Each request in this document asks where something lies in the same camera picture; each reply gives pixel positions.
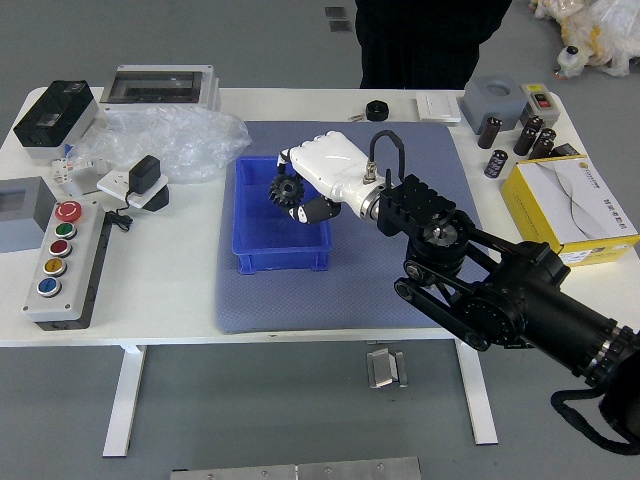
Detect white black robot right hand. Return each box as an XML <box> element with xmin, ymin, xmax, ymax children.
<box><xmin>276</xmin><ymin>130</ymin><xmax>384</xmax><ymax>225</ymax></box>

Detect big black gear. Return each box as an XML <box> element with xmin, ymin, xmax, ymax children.
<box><xmin>268</xmin><ymin>173</ymin><xmax>307</xmax><ymax>206</ymax></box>

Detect grey box with round hole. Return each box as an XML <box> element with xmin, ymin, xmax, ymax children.
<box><xmin>459</xmin><ymin>74</ymin><xmax>529</xmax><ymax>135</ymax></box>

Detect clear-lid distribution box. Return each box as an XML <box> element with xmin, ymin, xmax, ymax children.
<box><xmin>99</xmin><ymin>63</ymin><xmax>222</xmax><ymax>112</ymax></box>

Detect blue plastic bin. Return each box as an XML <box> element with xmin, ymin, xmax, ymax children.
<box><xmin>232</xmin><ymin>155</ymin><xmax>334</xmax><ymax>276</ymax></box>

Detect blue-grey padded mat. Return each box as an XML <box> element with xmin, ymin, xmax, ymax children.
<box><xmin>213</xmin><ymin>119</ymin><xmax>503</xmax><ymax>335</ymax></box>

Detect clear plastic bag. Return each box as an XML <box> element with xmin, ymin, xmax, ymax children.
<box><xmin>64</xmin><ymin>104</ymin><xmax>251</xmax><ymax>185</ymax></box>

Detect person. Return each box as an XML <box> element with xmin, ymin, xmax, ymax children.
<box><xmin>353</xmin><ymin>0</ymin><xmax>514</xmax><ymax>91</ymax></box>

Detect brown cylindrical capacitor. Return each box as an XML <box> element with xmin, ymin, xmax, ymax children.
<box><xmin>477</xmin><ymin>117</ymin><xmax>504</xmax><ymax>150</ymax></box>
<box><xmin>529</xmin><ymin>127</ymin><xmax>558</xmax><ymax>161</ymax></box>
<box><xmin>484</xmin><ymin>148</ymin><xmax>509</xmax><ymax>180</ymax></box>
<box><xmin>513</xmin><ymin>114</ymin><xmax>545</xmax><ymax>155</ymax></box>

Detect black power adapter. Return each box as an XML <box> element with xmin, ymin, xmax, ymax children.
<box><xmin>128</xmin><ymin>154</ymin><xmax>162</xmax><ymax>194</ymax></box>

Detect yellow and white carton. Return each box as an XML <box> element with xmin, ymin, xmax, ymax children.
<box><xmin>500</xmin><ymin>155</ymin><xmax>640</xmax><ymax>268</ymax></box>

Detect white bottle black cap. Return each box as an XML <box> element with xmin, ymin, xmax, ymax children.
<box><xmin>556</xmin><ymin>45</ymin><xmax>590</xmax><ymax>79</ymax></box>

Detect white terminal connector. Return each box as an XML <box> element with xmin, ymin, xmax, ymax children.
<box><xmin>51</xmin><ymin>155</ymin><xmax>109</xmax><ymax>182</ymax></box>

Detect white table leg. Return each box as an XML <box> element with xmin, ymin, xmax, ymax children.
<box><xmin>102</xmin><ymin>344</ymin><xmax>147</xmax><ymax>459</ymax></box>
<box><xmin>454</xmin><ymin>338</ymin><xmax>500</xmax><ymax>446</ymax></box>

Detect white yellow plastic bags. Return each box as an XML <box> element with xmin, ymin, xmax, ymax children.
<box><xmin>529</xmin><ymin>0</ymin><xmax>640</xmax><ymax>77</ymax></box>

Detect grey metal plate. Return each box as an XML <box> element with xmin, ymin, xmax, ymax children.
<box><xmin>169</xmin><ymin>456</ymin><xmax>422</xmax><ymax>480</ymax></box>

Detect grey five-button control station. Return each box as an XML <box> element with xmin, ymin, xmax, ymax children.
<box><xmin>22</xmin><ymin>199</ymin><xmax>109</xmax><ymax>331</ymax></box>

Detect white wall switch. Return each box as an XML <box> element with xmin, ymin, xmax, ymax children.
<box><xmin>414</xmin><ymin>91</ymin><xmax>462</xmax><ymax>123</ymax></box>

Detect large folded metal bracket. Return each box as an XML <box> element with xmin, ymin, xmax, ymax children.
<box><xmin>366</xmin><ymin>348</ymin><xmax>396</xmax><ymax>390</ymax></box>

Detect black adapter cord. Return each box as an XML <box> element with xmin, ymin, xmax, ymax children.
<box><xmin>106</xmin><ymin>189</ymin><xmax>135</xmax><ymax>234</ymax></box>

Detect grey two-button switch box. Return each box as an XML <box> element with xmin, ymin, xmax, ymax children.
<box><xmin>519</xmin><ymin>82</ymin><xmax>562</xmax><ymax>126</ymax></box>

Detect small metal bracket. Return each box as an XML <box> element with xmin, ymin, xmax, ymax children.
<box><xmin>392</xmin><ymin>351</ymin><xmax>410</xmax><ymax>388</ymax></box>

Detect black-lid white enclosure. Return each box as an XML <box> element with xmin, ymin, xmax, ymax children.
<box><xmin>12</xmin><ymin>80</ymin><xmax>100</xmax><ymax>161</ymax></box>

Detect grey enclosure with window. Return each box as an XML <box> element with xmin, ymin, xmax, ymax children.
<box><xmin>0</xmin><ymin>176</ymin><xmax>57</xmax><ymax>255</ymax></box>

